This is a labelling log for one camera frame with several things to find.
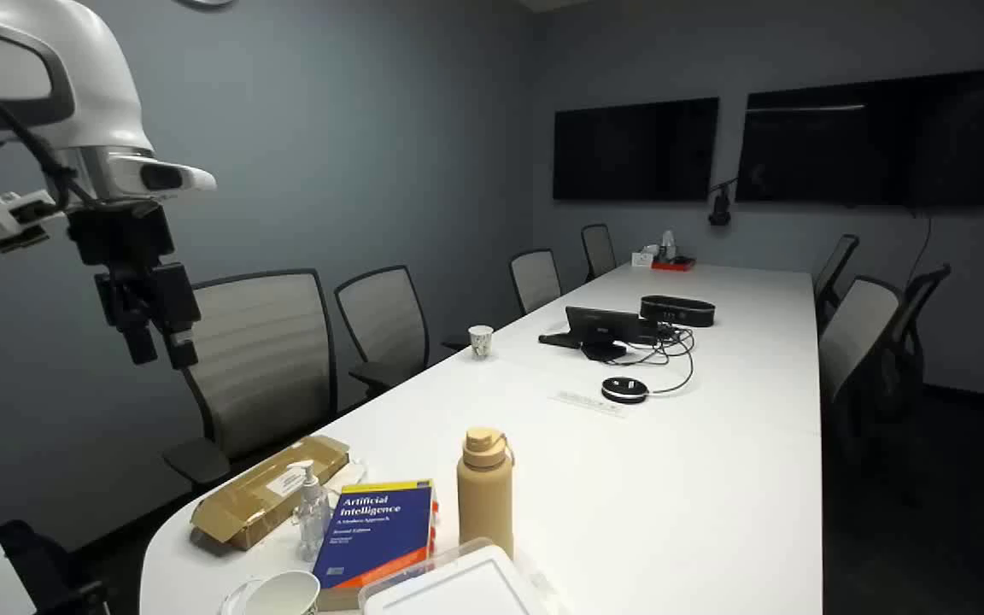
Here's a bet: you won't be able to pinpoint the black conference speaker bar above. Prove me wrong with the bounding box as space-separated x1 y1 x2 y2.
638 292 718 326

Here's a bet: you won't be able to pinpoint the larger black wall television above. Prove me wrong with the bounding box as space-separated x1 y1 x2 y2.
733 63 984 213

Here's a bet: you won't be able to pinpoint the clear hand sanitizer bottle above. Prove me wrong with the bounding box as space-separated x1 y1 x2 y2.
295 457 333 564

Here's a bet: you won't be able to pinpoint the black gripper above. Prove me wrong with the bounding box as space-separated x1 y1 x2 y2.
66 198 201 373

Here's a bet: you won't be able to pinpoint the brown cardboard box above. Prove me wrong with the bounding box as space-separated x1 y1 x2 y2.
189 432 351 553

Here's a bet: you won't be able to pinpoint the white plastic cup lid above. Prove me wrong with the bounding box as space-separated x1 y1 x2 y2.
220 568 323 615

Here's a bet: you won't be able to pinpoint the black conference phone device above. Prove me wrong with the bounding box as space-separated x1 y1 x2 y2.
535 305 675 353

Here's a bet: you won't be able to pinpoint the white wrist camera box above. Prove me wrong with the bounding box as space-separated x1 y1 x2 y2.
0 183 70 256

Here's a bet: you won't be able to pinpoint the round black puck speaker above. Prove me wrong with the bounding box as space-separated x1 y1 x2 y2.
598 373 651 405

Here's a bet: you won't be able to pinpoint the black desk cables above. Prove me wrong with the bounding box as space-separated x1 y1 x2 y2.
577 324 699 400

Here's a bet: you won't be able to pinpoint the black wall webcam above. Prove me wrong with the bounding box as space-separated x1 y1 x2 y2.
702 175 741 228

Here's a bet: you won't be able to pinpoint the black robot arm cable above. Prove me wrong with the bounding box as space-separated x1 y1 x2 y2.
0 49 101 214

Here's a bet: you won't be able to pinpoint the tan insulated bottle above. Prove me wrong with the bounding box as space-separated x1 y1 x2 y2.
453 424 517 560

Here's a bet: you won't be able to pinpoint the smaller black wall television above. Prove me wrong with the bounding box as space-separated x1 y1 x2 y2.
551 95 725 206

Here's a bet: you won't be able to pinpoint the blue and yellow book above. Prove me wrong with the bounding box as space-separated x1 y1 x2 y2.
311 478 443 597

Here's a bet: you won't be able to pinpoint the white paper cup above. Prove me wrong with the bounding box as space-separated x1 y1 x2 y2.
464 320 494 361

